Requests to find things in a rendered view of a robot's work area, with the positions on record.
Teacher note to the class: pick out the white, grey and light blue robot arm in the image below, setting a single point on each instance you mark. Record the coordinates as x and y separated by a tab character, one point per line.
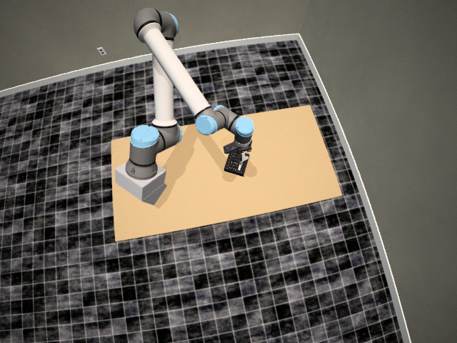
157	29

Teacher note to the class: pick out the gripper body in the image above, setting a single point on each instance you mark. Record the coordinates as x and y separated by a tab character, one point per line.
245	148

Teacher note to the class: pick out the black lighting desk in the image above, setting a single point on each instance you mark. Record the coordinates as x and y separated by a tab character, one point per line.
232	164

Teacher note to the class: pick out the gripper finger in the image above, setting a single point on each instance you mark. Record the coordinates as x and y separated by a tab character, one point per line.
242	158

